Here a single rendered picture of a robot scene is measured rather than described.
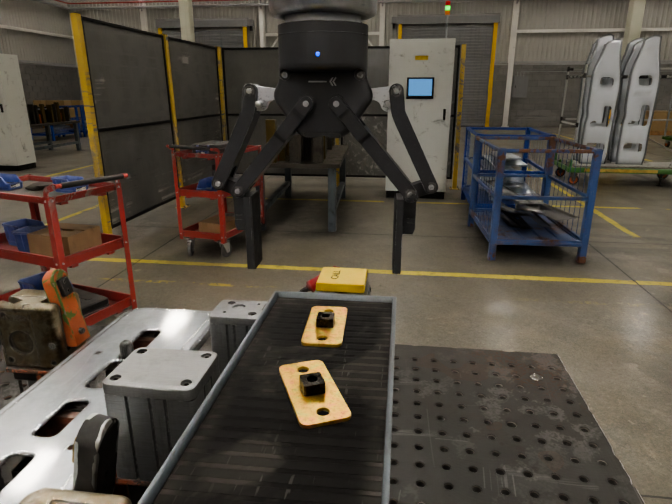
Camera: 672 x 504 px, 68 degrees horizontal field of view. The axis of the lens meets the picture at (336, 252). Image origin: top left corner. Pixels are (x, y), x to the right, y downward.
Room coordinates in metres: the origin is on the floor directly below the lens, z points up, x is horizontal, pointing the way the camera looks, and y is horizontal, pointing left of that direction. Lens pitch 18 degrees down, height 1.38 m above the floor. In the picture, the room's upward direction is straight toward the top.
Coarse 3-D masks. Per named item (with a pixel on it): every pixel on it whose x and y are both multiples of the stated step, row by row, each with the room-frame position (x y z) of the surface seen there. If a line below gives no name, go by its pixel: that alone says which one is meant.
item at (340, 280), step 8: (328, 272) 0.61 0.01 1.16; (336, 272) 0.61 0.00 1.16; (344, 272) 0.61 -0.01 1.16; (352, 272) 0.61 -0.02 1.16; (360, 272) 0.61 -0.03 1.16; (320, 280) 0.58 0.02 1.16; (328, 280) 0.58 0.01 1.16; (336, 280) 0.58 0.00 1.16; (344, 280) 0.58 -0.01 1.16; (352, 280) 0.58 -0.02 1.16; (360, 280) 0.58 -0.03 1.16; (320, 288) 0.57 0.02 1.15; (328, 288) 0.57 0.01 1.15; (336, 288) 0.57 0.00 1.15; (344, 288) 0.57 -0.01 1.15; (352, 288) 0.57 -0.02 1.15; (360, 288) 0.56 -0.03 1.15
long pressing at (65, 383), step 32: (128, 320) 0.80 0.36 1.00; (160, 320) 0.80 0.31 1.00; (192, 320) 0.80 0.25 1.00; (96, 352) 0.69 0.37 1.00; (64, 384) 0.60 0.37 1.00; (0, 416) 0.53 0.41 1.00; (32, 416) 0.53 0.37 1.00; (0, 448) 0.47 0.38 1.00; (32, 448) 0.47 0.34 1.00; (64, 448) 0.47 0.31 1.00; (32, 480) 0.42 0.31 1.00; (64, 480) 0.42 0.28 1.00
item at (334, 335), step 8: (312, 312) 0.48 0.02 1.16; (320, 312) 0.46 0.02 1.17; (328, 312) 0.46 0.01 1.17; (336, 312) 0.48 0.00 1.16; (344, 312) 0.48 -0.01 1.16; (312, 320) 0.46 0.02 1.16; (320, 320) 0.44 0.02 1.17; (328, 320) 0.44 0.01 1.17; (336, 320) 0.46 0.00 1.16; (344, 320) 0.46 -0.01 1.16; (312, 328) 0.44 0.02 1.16; (320, 328) 0.44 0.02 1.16; (328, 328) 0.44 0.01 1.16; (336, 328) 0.44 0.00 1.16; (344, 328) 0.45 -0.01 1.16; (304, 336) 0.42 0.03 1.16; (312, 336) 0.42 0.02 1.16; (320, 336) 0.43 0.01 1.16; (328, 336) 0.42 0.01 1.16; (336, 336) 0.42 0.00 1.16; (304, 344) 0.41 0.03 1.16; (312, 344) 0.41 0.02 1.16; (320, 344) 0.41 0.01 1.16; (328, 344) 0.41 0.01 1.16; (336, 344) 0.41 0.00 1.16
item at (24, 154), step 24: (0, 48) 9.35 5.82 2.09; (0, 72) 9.11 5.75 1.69; (0, 96) 9.10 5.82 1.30; (24, 96) 9.59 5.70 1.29; (0, 120) 9.11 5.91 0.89; (24, 120) 9.48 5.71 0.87; (0, 144) 9.12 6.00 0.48; (24, 144) 9.36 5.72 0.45; (0, 168) 9.16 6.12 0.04; (24, 168) 9.26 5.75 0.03
